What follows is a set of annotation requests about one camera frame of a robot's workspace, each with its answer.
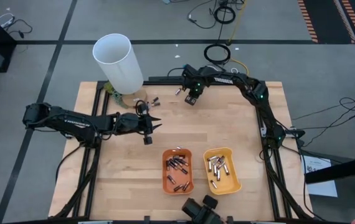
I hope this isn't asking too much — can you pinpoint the black cable with yellow sleeve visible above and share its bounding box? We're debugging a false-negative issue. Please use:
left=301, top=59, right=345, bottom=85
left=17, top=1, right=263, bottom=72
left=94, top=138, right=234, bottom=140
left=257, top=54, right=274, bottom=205
left=166, top=66, right=185, bottom=78

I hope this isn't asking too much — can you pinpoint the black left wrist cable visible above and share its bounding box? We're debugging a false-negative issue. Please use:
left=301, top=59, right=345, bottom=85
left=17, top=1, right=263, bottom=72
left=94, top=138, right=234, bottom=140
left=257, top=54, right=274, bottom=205
left=135, top=99, right=149, bottom=116

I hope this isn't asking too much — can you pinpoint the yellow floor cable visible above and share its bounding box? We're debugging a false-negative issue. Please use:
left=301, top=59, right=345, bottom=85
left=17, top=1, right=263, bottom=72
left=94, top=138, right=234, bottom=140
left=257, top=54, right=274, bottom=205
left=227, top=0, right=249, bottom=75

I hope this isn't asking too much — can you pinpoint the white charger cable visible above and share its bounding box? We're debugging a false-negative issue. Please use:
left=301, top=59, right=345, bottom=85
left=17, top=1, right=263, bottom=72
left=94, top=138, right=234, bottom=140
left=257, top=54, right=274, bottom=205
left=0, top=12, right=16, bottom=27

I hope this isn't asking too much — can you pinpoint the yellow plastic bin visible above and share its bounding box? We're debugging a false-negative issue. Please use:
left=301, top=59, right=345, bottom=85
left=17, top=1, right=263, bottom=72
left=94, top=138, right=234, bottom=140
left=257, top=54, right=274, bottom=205
left=202, top=147, right=243, bottom=196

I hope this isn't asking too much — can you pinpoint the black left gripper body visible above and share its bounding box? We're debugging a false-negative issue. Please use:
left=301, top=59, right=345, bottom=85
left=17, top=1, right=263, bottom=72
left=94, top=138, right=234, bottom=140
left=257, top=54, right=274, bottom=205
left=116, top=101, right=154, bottom=146

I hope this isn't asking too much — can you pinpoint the white printed paper sheet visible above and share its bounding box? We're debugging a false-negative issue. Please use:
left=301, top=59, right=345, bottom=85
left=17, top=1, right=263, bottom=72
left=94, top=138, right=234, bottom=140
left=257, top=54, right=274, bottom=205
left=301, top=155, right=339, bottom=198

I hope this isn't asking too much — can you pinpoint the black desk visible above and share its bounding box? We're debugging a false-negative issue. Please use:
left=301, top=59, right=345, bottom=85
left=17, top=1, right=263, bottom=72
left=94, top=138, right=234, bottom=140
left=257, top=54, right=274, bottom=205
left=304, top=154, right=355, bottom=224

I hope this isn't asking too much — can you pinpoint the white cylindrical tube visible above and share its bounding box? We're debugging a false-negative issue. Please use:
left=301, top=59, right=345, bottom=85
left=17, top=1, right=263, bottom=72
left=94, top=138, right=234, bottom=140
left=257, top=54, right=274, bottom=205
left=92, top=33, right=149, bottom=110

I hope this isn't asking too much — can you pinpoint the thin black cable with plug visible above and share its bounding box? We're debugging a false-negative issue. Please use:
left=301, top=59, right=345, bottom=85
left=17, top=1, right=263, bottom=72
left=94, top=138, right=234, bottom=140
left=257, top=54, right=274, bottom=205
left=187, top=0, right=219, bottom=30

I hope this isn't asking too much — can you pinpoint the small coiled black cable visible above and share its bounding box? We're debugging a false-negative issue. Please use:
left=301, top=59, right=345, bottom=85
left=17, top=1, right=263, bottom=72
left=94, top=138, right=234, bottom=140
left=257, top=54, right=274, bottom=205
left=213, top=5, right=237, bottom=25

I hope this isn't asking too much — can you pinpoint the black flat bar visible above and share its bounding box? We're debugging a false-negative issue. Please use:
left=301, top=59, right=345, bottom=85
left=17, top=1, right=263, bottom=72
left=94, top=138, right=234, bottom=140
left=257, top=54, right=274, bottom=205
left=148, top=75, right=184, bottom=82

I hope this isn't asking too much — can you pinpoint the white floor cable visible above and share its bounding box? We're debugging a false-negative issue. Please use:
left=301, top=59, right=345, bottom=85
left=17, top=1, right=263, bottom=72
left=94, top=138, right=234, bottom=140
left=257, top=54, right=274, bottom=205
left=207, top=64, right=240, bottom=75

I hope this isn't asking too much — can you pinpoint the orange plastic bin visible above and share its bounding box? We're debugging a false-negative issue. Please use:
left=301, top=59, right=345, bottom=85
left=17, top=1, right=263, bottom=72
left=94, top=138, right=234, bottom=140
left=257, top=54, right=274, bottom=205
left=161, top=148, right=195, bottom=195

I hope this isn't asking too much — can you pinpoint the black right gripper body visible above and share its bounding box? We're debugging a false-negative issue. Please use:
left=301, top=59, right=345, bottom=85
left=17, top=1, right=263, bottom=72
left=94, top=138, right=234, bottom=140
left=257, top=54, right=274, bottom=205
left=181, top=66, right=209, bottom=98

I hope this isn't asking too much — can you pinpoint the large coiled black cable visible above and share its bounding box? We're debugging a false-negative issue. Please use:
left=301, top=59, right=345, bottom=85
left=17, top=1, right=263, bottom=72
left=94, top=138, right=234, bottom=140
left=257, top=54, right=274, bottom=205
left=203, top=44, right=232, bottom=65

